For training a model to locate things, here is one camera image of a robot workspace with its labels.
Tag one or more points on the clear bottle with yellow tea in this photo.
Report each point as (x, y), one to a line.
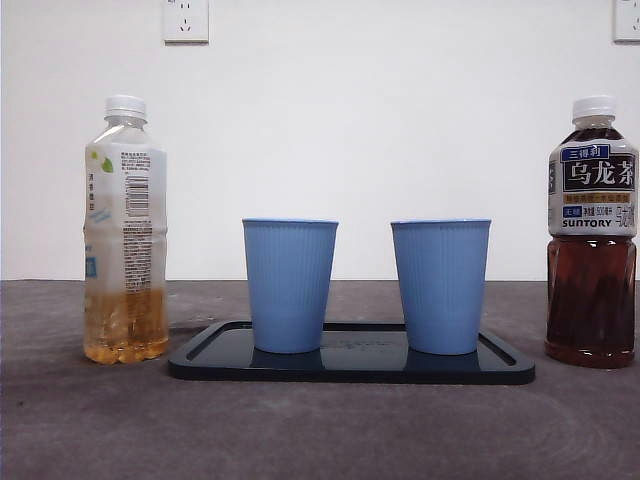
(127, 225)

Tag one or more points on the dark oolong tea bottle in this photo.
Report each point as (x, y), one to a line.
(590, 300)

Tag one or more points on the blue ribbed cup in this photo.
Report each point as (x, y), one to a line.
(289, 285)
(441, 285)

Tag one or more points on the dark teal rectangular tray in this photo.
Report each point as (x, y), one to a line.
(360, 370)

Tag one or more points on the white wall socket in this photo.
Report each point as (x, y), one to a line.
(186, 20)
(627, 20)

